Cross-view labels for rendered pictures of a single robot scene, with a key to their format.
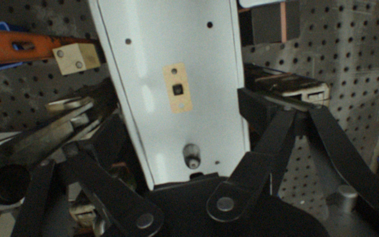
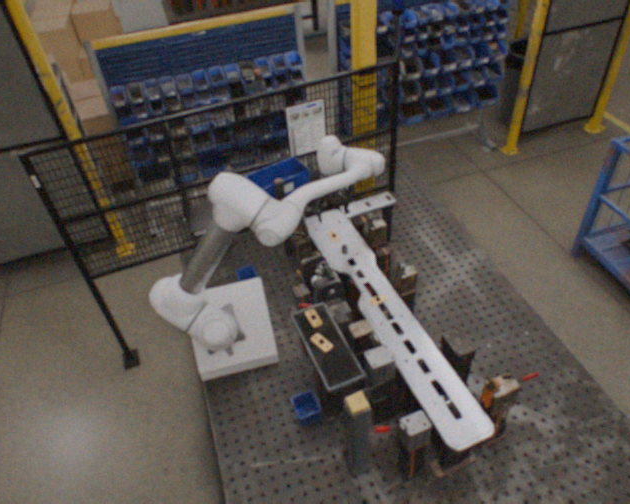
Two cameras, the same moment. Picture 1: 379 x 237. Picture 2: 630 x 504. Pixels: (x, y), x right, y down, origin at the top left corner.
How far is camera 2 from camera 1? 2.40 m
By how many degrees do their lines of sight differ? 67
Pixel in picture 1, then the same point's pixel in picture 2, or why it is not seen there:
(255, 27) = (355, 222)
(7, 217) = not seen: outside the picture
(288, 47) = (398, 256)
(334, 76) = (438, 261)
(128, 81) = (317, 237)
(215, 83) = (346, 233)
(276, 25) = (361, 220)
